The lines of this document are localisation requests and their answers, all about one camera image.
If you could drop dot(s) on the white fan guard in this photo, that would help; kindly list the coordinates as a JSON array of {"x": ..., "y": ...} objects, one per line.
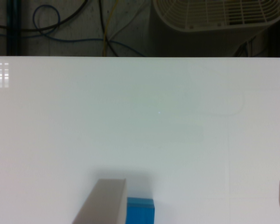
[{"x": 208, "y": 15}]

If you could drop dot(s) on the cream gripper left finger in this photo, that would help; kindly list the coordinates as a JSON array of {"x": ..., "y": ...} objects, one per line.
[{"x": 106, "y": 204}]

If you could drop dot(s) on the blue wooden block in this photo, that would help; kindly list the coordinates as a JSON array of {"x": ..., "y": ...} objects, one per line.
[{"x": 140, "y": 211}]

